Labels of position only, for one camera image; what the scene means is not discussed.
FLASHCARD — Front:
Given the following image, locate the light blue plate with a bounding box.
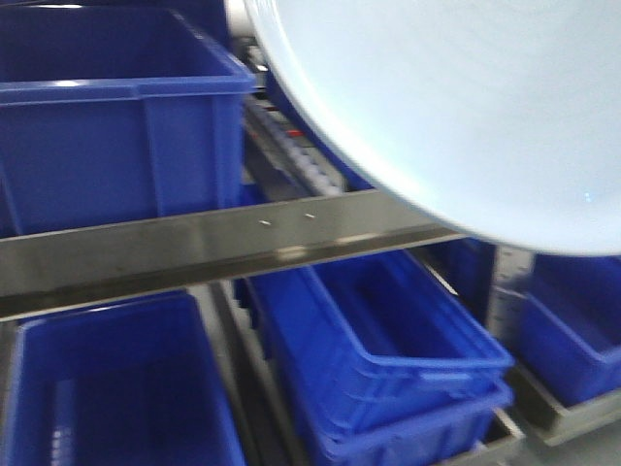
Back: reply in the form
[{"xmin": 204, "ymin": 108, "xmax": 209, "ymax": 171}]
[{"xmin": 245, "ymin": 1, "xmax": 620, "ymax": 256}]

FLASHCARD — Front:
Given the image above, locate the blue crate upper shelf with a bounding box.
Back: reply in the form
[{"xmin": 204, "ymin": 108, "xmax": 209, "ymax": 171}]
[{"xmin": 1, "ymin": 4, "xmax": 254, "ymax": 237}]

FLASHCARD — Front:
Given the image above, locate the roller conveyor track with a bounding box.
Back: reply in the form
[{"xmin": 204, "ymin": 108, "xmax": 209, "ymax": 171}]
[{"xmin": 244, "ymin": 96, "xmax": 346, "ymax": 196}]

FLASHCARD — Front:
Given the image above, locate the stacked blue crates lower middle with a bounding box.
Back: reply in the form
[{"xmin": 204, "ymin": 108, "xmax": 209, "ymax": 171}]
[{"xmin": 234, "ymin": 250, "xmax": 513, "ymax": 465}]

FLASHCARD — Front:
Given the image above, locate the blue crate lower left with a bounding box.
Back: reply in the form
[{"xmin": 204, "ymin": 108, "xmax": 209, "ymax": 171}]
[{"xmin": 1, "ymin": 292, "xmax": 245, "ymax": 465}]

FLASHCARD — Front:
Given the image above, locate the blue crate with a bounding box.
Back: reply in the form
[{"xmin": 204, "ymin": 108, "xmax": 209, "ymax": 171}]
[
  {"xmin": 1, "ymin": 292, "xmax": 245, "ymax": 465},
  {"xmin": 500, "ymin": 254, "xmax": 620, "ymax": 406}
]

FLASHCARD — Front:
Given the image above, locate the blue crate lower right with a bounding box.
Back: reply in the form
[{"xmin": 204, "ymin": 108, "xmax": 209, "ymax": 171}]
[{"xmin": 500, "ymin": 254, "xmax": 620, "ymax": 406}]

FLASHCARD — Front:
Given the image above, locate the upper steel shelf rail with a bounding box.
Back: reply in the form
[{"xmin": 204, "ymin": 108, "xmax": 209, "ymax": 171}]
[{"xmin": 1, "ymin": 190, "xmax": 456, "ymax": 320}]

